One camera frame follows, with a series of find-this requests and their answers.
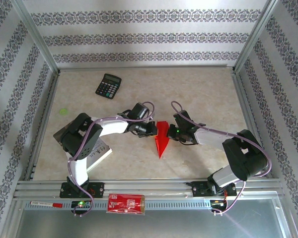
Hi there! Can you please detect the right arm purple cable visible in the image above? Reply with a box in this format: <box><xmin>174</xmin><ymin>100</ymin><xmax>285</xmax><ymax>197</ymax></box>
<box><xmin>170</xmin><ymin>101</ymin><xmax>273</xmax><ymax>216</ymax></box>

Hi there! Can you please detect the black desk calculator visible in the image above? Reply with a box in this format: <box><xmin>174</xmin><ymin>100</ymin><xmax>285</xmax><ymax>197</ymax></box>
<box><xmin>95</xmin><ymin>73</ymin><xmax>122</xmax><ymax>100</ymax></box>

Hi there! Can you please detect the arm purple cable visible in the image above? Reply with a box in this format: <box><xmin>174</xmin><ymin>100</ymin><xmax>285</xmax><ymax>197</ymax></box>
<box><xmin>67</xmin><ymin>101</ymin><xmax>156</xmax><ymax>218</ymax></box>
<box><xmin>170</xmin><ymin>101</ymin><xmax>273</xmax><ymax>216</ymax></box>

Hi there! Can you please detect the aluminium table edge rail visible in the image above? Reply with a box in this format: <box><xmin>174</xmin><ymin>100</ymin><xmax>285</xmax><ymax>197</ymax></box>
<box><xmin>57</xmin><ymin>64</ymin><xmax>235</xmax><ymax>72</ymax></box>
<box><xmin>23</xmin><ymin>70</ymin><xmax>62</xmax><ymax>181</ymax></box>
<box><xmin>231</xmin><ymin>70</ymin><xmax>274</xmax><ymax>179</ymax></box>

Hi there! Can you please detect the red white marker pen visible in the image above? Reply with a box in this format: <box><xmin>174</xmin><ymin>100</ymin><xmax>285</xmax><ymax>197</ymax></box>
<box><xmin>29</xmin><ymin>200</ymin><xmax>64</xmax><ymax>208</ymax></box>

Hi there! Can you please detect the white paperback book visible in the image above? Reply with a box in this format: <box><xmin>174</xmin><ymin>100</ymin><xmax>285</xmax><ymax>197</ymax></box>
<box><xmin>53</xmin><ymin>120</ymin><xmax>113</xmax><ymax>174</ymax></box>

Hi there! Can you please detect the grey metal sheet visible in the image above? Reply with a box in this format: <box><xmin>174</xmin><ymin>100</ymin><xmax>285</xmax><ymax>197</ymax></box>
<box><xmin>13</xmin><ymin>198</ymin><xmax>288</xmax><ymax>238</ymax></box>

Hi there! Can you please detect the red foil packet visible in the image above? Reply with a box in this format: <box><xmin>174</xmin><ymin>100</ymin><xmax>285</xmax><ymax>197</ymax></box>
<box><xmin>106</xmin><ymin>193</ymin><xmax>146</xmax><ymax>216</ymax></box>

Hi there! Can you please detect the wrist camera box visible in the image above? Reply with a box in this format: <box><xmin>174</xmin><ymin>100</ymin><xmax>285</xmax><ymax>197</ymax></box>
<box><xmin>131</xmin><ymin>102</ymin><xmax>151</xmax><ymax>121</ymax></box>
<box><xmin>173</xmin><ymin>110</ymin><xmax>192</xmax><ymax>129</ymax></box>

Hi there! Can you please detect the grey slotted cable duct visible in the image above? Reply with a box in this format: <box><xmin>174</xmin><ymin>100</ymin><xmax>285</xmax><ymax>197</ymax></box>
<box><xmin>24</xmin><ymin>199</ymin><xmax>212</xmax><ymax>210</ymax></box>

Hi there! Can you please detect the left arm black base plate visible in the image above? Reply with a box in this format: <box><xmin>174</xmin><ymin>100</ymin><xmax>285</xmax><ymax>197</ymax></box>
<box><xmin>59</xmin><ymin>182</ymin><xmax>105</xmax><ymax>199</ymax></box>

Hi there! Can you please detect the aluminium corner post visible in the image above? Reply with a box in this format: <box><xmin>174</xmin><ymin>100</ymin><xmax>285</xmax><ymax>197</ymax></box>
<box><xmin>233</xmin><ymin>0</ymin><xmax>283</xmax><ymax>74</ymax></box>
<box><xmin>10</xmin><ymin>0</ymin><xmax>62</xmax><ymax>75</ymax></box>

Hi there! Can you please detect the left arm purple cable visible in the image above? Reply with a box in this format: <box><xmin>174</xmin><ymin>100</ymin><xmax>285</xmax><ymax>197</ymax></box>
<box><xmin>67</xmin><ymin>101</ymin><xmax>156</xmax><ymax>218</ymax></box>

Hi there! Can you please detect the red square paper sheet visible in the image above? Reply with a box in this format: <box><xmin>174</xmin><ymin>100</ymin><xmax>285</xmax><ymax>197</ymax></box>
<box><xmin>153</xmin><ymin>120</ymin><xmax>170</xmax><ymax>159</ymax></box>

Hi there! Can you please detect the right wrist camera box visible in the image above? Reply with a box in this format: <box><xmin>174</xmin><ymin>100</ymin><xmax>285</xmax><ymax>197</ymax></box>
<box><xmin>173</xmin><ymin>110</ymin><xmax>192</xmax><ymax>129</ymax></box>

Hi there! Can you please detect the long aluminium mounting rail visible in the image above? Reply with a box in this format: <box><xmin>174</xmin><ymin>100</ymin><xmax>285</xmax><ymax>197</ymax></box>
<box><xmin>13</xmin><ymin>178</ymin><xmax>285</xmax><ymax>199</ymax></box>

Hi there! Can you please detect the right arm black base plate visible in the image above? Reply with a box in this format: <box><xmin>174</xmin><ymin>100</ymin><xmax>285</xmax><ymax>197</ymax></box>
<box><xmin>191</xmin><ymin>180</ymin><xmax>238</xmax><ymax>198</ymax></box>

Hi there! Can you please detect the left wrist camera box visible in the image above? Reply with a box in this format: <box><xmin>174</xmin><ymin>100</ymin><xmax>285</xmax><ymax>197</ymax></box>
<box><xmin>131</xmin><ymin>102</ymin><xmax>151</xmax><ymax>121</ymax></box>

